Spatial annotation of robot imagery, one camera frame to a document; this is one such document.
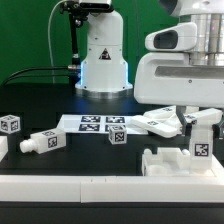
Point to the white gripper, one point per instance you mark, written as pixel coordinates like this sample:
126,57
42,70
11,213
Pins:
165,76

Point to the white chair seat block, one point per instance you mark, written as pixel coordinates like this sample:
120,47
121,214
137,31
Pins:
171,162

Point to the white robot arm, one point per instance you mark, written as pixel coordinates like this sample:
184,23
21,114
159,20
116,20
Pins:
104,71

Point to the white chair back piece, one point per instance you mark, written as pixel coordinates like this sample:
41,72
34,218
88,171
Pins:
162,121

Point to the small white tag cube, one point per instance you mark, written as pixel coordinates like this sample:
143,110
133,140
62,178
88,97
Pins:
117,134

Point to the white tag sheet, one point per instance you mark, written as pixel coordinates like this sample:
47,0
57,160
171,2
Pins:
96,124

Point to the white tag cube far left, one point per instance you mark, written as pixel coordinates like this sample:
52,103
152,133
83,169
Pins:
10,124

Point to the white block left edge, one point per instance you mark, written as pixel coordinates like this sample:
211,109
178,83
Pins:
3,147

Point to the white right fence rail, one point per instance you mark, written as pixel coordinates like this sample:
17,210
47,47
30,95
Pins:
216,167

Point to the white fence rail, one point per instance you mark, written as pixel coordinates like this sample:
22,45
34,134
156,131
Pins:
89,189
216,167

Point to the white front fence rail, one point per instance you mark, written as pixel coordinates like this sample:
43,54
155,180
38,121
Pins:
89,189

